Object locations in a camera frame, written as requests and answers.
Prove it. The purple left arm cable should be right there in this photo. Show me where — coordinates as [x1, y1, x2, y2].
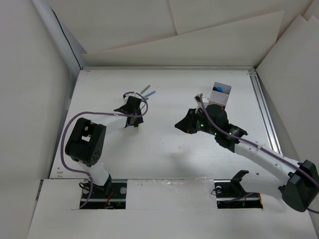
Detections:
[61, 91, 149, 209]

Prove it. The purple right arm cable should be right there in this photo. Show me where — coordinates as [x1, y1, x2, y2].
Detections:
[198, 93, 319, 214]

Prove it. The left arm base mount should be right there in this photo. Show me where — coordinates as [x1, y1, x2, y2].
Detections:
[79, 180, 127, 210]

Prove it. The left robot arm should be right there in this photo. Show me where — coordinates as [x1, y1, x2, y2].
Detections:
[64, 94, 148, 198]

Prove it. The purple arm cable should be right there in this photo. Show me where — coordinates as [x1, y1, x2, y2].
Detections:
[61, 91, 149, 209]
[198, 93, 319, 214]

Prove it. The light blue pen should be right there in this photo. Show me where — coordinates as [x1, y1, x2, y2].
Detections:
[144, 90, 156, 98]

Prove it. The white compartment organizer box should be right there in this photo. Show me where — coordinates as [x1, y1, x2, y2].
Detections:
[209, 82, 232, 109]

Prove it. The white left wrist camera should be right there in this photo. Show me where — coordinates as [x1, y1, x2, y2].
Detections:
[123, 92, 141, 103]

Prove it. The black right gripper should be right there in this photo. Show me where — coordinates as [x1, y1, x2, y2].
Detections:
[174, 109, 218, 136]

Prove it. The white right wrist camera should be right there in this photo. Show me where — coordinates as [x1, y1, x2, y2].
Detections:
[194, 94, 209, 109]

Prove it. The aluminium rail right side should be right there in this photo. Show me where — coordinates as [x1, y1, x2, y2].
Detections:
[248, 68, 282, 154]

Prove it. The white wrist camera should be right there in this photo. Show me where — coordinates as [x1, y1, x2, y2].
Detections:
[123, 92, 141, 103]
[194, 94, 209, 109]

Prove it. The grey green pen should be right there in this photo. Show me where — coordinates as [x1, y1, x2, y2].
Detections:
[140, 85, 150, 94]

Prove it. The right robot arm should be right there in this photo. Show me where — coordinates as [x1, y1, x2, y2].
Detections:
[174, 105, 319, 212]

